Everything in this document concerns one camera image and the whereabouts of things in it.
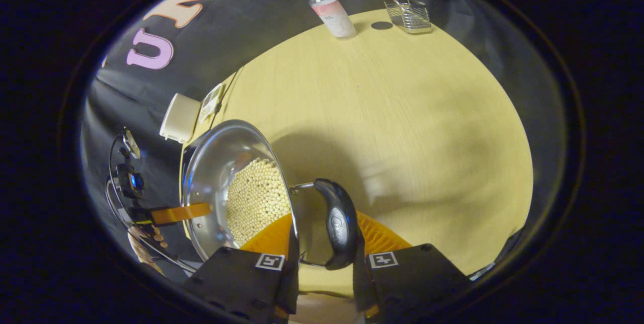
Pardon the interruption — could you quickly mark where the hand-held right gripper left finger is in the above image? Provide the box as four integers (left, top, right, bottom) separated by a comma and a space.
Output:
184, 213, 301, 324

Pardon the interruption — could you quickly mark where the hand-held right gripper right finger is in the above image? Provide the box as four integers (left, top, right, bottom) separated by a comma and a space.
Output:
352, 211, 471, 322

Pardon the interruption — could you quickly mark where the stainless steel pot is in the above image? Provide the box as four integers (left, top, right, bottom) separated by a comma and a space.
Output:
180, 119, 360, 271

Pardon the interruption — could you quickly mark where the pile of pale round beans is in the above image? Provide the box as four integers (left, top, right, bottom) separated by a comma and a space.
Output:
226, 157, 292, 247

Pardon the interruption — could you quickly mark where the white toaster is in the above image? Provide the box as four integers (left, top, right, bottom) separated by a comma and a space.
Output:
159, 93, 202, 144

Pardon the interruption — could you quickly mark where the white divided dish of beans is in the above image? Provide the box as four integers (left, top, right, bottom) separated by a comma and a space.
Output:
199, 83, 225, 123

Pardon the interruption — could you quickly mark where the black backdrop cloth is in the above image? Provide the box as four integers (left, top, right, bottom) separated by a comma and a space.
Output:
80, 0, 567, 284

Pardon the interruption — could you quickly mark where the clear bottle with pink label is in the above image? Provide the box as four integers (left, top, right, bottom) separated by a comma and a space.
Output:
305, 0, 357, 40

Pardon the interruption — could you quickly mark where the black power cable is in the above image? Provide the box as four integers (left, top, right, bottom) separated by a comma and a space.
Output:
216, 67, 245, 113

